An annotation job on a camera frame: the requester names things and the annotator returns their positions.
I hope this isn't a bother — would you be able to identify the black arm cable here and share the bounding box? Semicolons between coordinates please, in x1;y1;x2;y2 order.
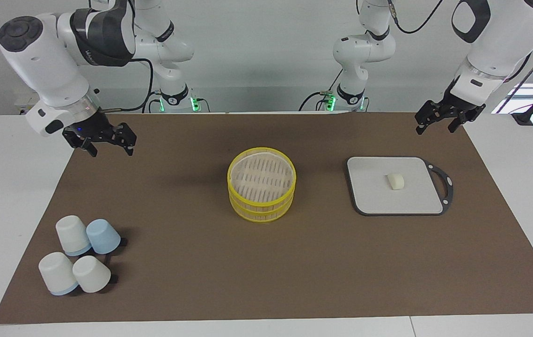
387;0;445;34
102;58;154;113

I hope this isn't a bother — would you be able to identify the black right base cable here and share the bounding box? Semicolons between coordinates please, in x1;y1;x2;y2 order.
142;91;164;114

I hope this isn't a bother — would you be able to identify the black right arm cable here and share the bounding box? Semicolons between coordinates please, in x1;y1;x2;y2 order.
102;58;154;113

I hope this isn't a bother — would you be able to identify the black left base cable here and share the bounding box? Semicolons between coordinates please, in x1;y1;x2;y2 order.
299;69;343;112

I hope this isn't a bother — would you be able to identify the yellow rimmed steamer tier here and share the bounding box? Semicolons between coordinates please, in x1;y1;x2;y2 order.
227;147;297;212
229;192;294;224

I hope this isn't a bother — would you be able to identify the white plastic cup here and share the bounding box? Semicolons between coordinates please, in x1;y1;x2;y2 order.
38;252;80;296
55;215;92;256
72;255;111;293

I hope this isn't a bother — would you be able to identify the light blue plastic cup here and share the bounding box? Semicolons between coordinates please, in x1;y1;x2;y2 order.
86;219;121;255

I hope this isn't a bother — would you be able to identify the brown table mat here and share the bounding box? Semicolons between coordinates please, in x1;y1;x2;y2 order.
0;112;533;325

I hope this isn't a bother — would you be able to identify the white socket box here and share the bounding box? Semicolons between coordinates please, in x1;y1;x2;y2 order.
14;91;42;116

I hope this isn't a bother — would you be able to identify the white steamed bun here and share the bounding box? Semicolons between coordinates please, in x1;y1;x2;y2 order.
386;173;408;191

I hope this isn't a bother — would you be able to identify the black base cable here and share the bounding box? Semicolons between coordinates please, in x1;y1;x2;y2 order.
142;91;164;114
299;69;343;112

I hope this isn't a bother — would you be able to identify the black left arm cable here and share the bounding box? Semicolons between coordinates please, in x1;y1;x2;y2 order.
387;0;445;34

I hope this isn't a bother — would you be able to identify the grey cutting board black rim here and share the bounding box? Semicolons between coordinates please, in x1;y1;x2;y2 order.
346;156;454;216

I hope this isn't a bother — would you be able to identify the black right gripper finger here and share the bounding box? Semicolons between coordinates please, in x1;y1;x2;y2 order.
78;139;98;158
116;123;137;156

